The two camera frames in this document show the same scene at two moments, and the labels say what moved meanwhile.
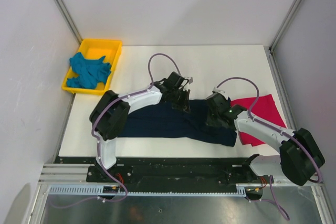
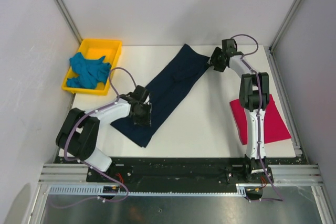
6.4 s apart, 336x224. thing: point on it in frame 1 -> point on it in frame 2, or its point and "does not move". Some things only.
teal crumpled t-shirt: [88, 73] does not move
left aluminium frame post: [62, 5] does not move
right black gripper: [210, 121] -> [213, 60]
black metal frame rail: [151, 170] does not move
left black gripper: [186, 108] -> [146, 119]
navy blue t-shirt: [165, 120] -> [186, 65]
